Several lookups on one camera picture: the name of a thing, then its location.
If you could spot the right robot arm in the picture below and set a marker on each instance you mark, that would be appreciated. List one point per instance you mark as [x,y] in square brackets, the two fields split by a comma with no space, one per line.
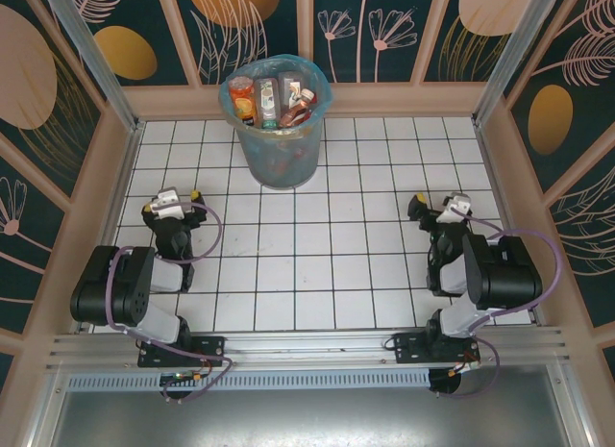
[504,274]

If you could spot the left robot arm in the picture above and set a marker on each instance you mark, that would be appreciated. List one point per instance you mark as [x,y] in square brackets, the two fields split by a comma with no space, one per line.
[110,283]

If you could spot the translucent grey waste bin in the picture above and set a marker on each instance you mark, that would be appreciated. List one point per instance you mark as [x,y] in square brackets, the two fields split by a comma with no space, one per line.
[288,163]

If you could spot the blue plastic bin liner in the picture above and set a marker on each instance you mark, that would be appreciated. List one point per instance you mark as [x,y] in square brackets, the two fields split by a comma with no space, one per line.
[327,96]

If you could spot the steel sheet panel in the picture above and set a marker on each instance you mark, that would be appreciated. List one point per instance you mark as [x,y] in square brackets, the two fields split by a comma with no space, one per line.
[307,418]

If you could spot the left black mount plate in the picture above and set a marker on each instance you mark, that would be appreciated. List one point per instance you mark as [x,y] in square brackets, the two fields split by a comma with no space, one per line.
[211,348]

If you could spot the black mount plate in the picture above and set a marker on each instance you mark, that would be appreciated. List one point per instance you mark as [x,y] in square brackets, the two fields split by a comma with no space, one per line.
[211,348]
[408,348]

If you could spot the right black mount plate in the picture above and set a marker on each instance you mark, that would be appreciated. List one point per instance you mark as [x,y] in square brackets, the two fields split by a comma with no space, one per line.
[408,348]

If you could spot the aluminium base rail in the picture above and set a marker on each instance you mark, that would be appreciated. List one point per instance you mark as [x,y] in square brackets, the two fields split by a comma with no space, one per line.
[312,348]

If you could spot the aluminium frame post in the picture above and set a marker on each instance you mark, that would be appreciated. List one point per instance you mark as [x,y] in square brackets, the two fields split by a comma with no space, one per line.
[87,48]
[518,48]

